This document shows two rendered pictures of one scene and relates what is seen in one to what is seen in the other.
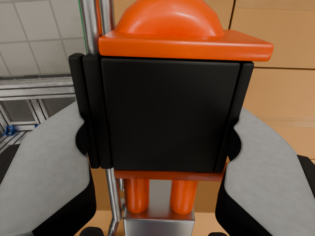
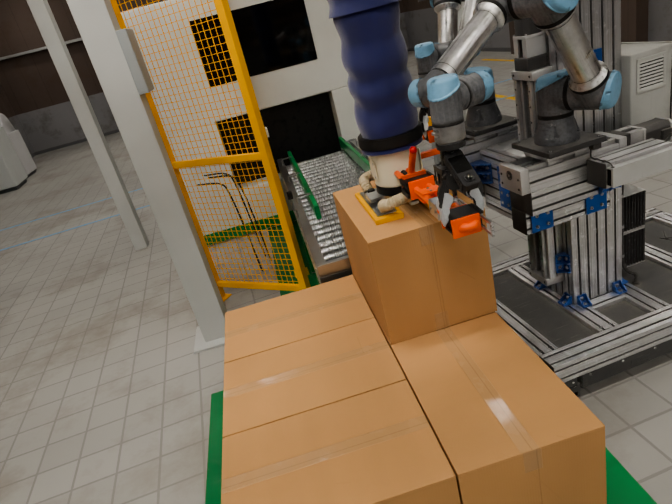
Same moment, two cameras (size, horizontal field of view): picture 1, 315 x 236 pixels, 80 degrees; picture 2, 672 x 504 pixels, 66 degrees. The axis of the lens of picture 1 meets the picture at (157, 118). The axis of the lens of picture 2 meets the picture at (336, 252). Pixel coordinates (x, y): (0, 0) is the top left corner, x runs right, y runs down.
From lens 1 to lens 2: 1.28 m
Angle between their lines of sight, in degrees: 35
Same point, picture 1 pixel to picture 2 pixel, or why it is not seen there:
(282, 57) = (351, 404)
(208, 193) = (395, 248)
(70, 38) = (618, 432)
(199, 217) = (399, 231)
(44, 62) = (637, 391)
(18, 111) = (622, 312)
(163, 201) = not seen: hidden behind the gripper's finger
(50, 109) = (582, 328)
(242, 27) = (407, 407)
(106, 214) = not seen: hidden behind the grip
